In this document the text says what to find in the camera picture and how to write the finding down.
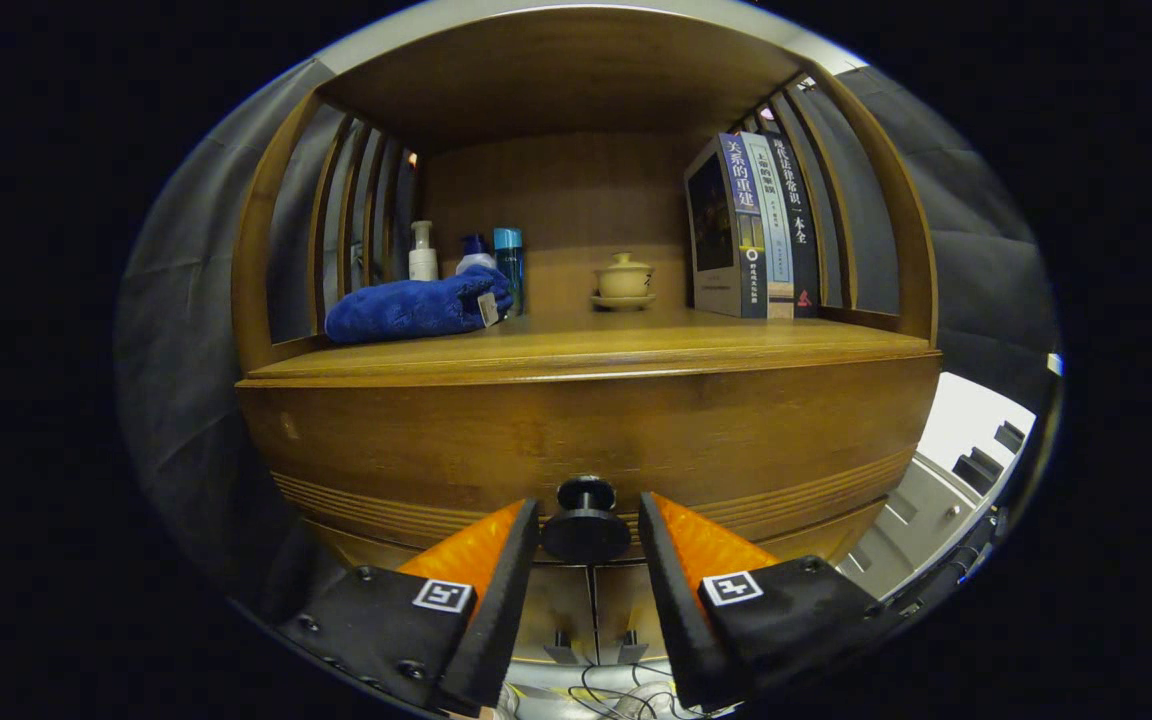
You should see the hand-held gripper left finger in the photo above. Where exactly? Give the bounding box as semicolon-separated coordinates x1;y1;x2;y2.
276;497;543;717

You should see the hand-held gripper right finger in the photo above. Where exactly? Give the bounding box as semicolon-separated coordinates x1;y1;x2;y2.
636;491;902;713

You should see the wooden drawer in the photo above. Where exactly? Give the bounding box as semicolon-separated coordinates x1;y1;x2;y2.
236;352;942;564

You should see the wooden cabinet door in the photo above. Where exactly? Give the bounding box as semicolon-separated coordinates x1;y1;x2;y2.
521;565;594;663
593;565;667;663

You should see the wooden countertop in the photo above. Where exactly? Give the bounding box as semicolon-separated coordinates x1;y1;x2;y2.
241;305;937;386

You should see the wooden cabinet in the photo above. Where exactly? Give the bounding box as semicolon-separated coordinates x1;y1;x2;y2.
231;5;942;666

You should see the blue folded towel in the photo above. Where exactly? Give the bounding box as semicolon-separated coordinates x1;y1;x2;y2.
324;265;515;346

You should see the teal bottle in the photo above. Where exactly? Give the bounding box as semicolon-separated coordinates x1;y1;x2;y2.
492;227;527;317

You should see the tan lidded tea cup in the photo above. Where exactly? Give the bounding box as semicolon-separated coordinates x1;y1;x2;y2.
594;252;655;299

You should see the white bottle with blue cap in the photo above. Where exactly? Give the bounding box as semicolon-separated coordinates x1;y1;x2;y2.
454;234;497;276

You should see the white pump bottle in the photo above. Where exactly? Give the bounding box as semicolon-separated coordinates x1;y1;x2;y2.
408;220;440;283

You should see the blue spine book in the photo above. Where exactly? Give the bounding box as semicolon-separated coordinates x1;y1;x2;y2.
684;133;769;319

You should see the black spine book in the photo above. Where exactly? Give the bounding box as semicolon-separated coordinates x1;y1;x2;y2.
766;130;822;319

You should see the tangle of black cables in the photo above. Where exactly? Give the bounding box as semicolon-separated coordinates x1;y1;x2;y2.
506;660;727;720

